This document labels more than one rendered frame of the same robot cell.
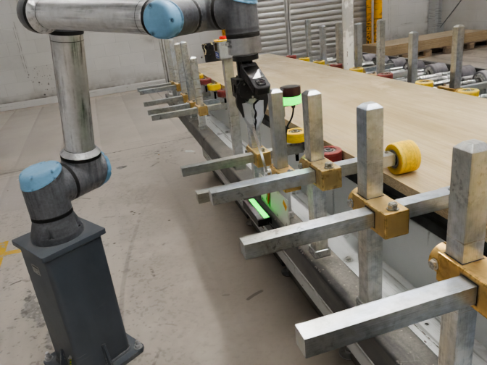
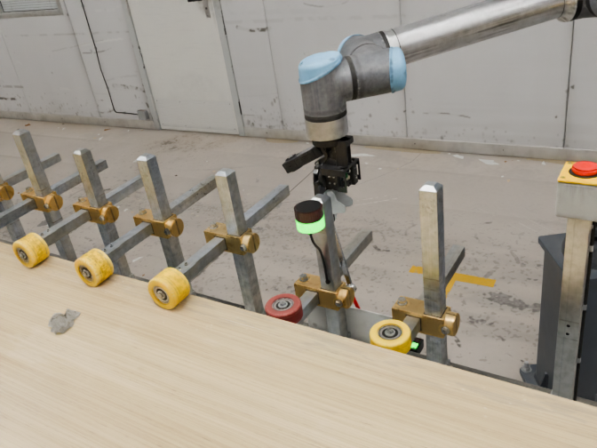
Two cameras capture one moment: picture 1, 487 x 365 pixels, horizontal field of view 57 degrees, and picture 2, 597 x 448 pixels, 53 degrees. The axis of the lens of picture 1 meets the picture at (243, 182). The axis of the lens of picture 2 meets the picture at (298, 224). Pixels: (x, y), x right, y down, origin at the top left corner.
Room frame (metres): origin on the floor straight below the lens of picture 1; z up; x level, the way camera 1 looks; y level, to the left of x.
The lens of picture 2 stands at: (2.12, -0.90, 1.68)
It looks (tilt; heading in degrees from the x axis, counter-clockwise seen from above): 29 degrees down; 140
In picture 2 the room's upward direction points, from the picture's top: 9 degrees counter-clockwise
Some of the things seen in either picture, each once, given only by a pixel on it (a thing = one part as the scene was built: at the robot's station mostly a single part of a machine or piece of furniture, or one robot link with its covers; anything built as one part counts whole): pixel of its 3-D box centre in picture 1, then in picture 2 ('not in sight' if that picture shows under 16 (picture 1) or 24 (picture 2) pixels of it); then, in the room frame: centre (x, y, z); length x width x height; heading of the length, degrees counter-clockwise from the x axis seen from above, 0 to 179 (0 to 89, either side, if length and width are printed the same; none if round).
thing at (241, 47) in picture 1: (243, 46); (327, 125); (1.25, -0.04, 1.23); 0.10 x 0.09 x 0.05; 104
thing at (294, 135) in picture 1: (296, 145); (391, 352); (1.51, -0.20, 0.85); 0.08 x 0.08 x 0.11
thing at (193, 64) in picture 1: (198, 101); not in sight; (2.49, 0.19, 0.86); 0.03 x 0.03 x 0.48; 14
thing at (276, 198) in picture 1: (272, 200); (353, 323); (1.30, -0.09, 0.75); 0.26 x 0.01 x 0.10; 14
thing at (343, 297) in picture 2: (285, 175); (323, 292); (1.25, -0.13, 0.85); 0.13 x 0.06 x 0.05; 14
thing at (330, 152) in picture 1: (328, 166); (286, 323); (1.27, -0.26, 0.85); 0.08 x 0.08 x 0.11
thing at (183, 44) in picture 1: (189, 82); not in sight; (2.73, 0.25, 0.93); 0.03 x 0.03 x 0.48; 14
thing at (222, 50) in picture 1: (225, 49); (583, 193); (1.77, 0.01, 1.18); 0.07 x 0.07 x 0.08; 14
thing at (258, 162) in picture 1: (257, 154); (425, 317); (1.50, -0.06, 0.84); 0.13 x 0.06 x 0.05; 14
